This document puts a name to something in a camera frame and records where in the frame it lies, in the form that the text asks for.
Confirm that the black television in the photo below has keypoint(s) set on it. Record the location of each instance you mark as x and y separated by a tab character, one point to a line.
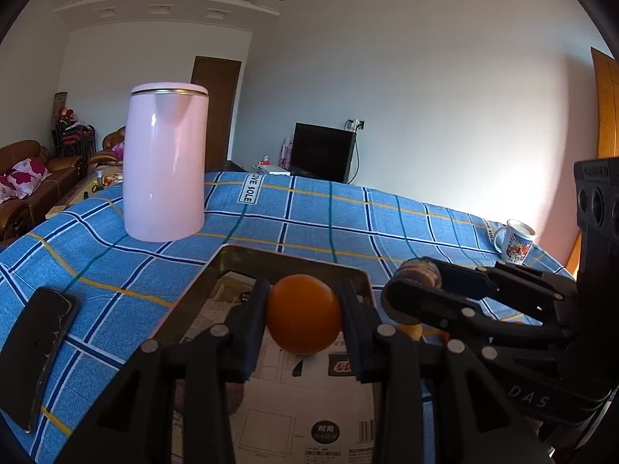
321	152

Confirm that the wall socket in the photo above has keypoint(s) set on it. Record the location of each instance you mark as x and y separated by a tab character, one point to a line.
355	124

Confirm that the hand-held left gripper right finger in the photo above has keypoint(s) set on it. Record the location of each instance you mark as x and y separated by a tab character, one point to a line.
352	333

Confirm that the snacks inside tin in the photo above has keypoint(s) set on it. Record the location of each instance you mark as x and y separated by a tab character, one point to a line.
290	420

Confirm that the purple-brown wrinkled fruit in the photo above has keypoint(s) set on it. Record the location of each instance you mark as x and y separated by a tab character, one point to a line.
418	270

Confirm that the ceiling air vent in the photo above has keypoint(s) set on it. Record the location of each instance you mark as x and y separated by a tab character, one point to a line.
215	12
159	8
109	11

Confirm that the brown leather sofa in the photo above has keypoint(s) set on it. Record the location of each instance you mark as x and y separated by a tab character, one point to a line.
29	212

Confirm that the black smartphone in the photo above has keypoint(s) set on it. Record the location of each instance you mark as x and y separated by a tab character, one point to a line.
38	348

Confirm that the orange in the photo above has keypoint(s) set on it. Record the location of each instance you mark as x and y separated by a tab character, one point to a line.
302	314

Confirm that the wooden furniture panel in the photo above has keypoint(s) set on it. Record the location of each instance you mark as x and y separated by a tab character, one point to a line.
607	106

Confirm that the white printed mug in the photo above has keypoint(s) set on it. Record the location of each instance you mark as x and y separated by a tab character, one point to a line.
517	246

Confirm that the blue plaid tablecloth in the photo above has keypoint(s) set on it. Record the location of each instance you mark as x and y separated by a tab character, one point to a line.
314	222

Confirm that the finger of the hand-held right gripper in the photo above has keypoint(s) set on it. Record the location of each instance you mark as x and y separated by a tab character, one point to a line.
425	304
459	278

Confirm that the tall patterned roll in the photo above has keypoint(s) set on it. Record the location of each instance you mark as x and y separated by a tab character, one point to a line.
59	104

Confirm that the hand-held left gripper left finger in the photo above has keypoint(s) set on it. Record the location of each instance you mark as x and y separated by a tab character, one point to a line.
256	328

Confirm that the pink electric kettle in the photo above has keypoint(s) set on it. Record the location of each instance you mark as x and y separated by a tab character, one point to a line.
164	164

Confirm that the wooden coffee table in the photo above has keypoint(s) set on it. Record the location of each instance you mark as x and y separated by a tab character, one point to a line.
72	198

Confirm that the red plush toy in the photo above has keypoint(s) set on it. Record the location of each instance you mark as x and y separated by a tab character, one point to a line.
67	115

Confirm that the white television stand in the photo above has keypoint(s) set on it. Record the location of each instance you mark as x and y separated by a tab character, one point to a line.
273	170

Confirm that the pink tin box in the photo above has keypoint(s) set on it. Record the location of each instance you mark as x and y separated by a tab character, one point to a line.
203	290

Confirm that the brown leather armchair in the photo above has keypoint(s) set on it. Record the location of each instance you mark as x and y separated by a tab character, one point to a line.
101	147

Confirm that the small yellow-brown fruit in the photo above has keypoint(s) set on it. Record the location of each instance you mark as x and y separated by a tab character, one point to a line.
415	331

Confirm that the pink flowered pillow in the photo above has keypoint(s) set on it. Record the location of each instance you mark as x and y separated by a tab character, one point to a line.
119	147
6	188
26	175

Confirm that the brown wooden door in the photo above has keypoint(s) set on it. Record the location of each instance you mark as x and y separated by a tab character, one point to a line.
217	116

